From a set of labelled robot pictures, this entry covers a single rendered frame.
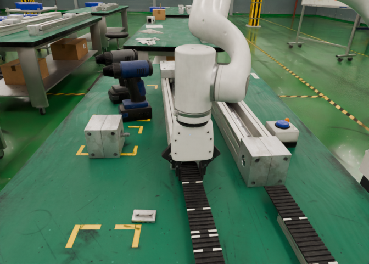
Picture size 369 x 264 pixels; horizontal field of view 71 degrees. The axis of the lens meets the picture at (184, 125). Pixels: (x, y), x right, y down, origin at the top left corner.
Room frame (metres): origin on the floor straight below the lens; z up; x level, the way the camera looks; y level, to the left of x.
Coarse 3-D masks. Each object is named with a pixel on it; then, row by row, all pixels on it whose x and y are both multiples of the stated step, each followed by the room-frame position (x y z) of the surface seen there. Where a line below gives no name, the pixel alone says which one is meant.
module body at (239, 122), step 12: (216, 108) 0.89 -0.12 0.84; (228, 108) 0.83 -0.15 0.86; (240, 108) 0.85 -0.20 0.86; (216, 120) 0.87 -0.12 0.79; (228, 120) 0.73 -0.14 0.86; (240, 120) 0.79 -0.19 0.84; (252, 120) 0.73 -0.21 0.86; (228, 132) 0.72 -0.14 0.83; (240, 132) 0.65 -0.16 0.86; (252, 132) 0.71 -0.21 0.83; (264, 132) 0.66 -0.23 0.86; (228, 144) 0.70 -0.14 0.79
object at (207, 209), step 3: (207, 207) 0.41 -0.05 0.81; (189, 210) 0.40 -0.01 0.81; (192, 210) 0.40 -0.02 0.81; (195, 210) 0.40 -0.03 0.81; (198, 210) 0.40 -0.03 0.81; (201, 210) 0.41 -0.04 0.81; (204, 210) 0.41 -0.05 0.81; (207, 210) 0.41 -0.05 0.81; (210, 210) 0.41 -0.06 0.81; (189, 213) 0.39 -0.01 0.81; (192, 213) 0.39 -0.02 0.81; (195, 213) 0.40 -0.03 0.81; (198, 213) 0.40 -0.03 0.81; (201, 213) 0.40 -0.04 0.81; (204, 213) 0.40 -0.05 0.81; (207, 213) 0.40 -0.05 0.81; (210, 213) 0.40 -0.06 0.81
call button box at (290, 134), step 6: (270, 126) 0.75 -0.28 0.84; (276, 126) 0.74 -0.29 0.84; (294, 126) 0.75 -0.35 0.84; (270, 132) 0.74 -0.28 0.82; (276, 132) 0.71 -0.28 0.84; (282, 132) 0.71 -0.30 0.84; (288, 132) 0.71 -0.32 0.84; (294, 132) 0.71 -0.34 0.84; (282, 138) 0.71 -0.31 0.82; (288, 138) 0.71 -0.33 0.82; (294, 138) 0.71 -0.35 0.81; (288, 144) 0.71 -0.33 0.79; (294, 144) 0.71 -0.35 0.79
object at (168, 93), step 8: (168, 80) 1.13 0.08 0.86; (168, 88) 1.01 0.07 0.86; (168, 96) 0.93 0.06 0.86; (168, 104) 0.85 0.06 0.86; (168, 112) 0.78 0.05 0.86; (168, 120) 0.72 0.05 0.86; (168, 128) 0.68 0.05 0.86; (168, 136) 0.68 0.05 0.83; (168, 144) 0.69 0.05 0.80; (200, 160) 0.59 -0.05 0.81
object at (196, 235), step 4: (192, 232) 0.35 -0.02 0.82; (196, 232) 0.35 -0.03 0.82; (200, 232) 0.35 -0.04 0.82; (204, 232) 0.35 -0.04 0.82; (208, 232) 0.35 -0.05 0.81; (212, 232) 0.35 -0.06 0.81; (216, 232) 0.35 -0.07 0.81; (192, 236) 0.34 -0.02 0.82; (196, 236) 0.34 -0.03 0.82; (200, 236) 0.34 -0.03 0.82; (204, 236) 0.34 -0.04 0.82; (208, 236) 0.34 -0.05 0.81; (212, 236) 0.34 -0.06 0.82; (216, 236) 0.34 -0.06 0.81
